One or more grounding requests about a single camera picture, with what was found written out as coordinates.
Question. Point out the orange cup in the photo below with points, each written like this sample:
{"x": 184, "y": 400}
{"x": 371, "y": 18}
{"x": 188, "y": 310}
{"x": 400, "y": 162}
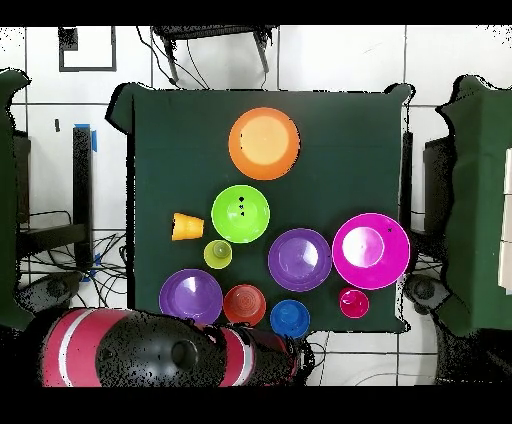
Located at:
{"x": 188, "y": 227}

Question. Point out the black table frame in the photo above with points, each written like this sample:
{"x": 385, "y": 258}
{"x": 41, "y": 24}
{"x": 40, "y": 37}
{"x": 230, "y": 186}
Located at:
{"x": 82, "y": 180}
{"x": 438, "y": 180}

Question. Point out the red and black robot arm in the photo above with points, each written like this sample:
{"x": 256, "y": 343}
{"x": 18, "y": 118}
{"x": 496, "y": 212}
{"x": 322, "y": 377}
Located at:
{"x": 152, "y": 352}

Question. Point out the green cloth side table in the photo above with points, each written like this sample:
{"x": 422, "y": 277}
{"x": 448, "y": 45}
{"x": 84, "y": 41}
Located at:
{"x": 8, "y": 200}
{"x": 476, "y": 200}

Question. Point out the dark green table cloth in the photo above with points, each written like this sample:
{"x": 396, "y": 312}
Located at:
{"x": 340, "y": 160}

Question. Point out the white boxes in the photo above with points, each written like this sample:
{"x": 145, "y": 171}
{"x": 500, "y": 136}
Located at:
{"x": 507, "y": 220}

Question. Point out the large orange bowl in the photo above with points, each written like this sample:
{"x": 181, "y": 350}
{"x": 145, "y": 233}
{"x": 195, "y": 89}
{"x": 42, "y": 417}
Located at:
{"x": 264, "y": 144}

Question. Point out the green bowl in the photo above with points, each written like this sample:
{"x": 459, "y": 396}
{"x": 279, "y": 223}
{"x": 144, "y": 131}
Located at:
{"x": 240, "y": 228}

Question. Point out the large pink bowl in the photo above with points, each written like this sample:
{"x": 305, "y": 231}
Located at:
{"x": 384, "y": 272}

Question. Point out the black stand foot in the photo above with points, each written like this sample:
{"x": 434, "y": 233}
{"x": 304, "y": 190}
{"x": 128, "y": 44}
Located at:
{"x": 424, "y": 290}
{"x": 56, "y": 288}

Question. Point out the blue bowl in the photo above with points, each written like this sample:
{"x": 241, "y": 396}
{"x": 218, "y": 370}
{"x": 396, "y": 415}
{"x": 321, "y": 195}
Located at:
{"x": 290, "y": 318}

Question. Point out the red cup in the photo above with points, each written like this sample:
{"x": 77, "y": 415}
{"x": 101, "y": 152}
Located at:
{"x": 354, "y": 303}

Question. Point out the blue tape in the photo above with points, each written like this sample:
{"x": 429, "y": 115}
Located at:
{"x": 94, "y": 142}

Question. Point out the small orange bowl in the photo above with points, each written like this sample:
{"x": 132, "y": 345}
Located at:
{"x": 244, "y": 304}

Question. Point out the yellow cup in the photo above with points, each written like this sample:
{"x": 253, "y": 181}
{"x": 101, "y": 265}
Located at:
{"x": 212, "y": 256}

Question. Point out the black chair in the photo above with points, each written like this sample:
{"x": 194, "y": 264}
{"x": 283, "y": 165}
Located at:
{"x": 212, "y": 31}

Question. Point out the purple bowl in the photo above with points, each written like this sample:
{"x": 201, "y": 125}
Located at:
{"x": 190, "y": 296}
{"x": 300, "y": 259}

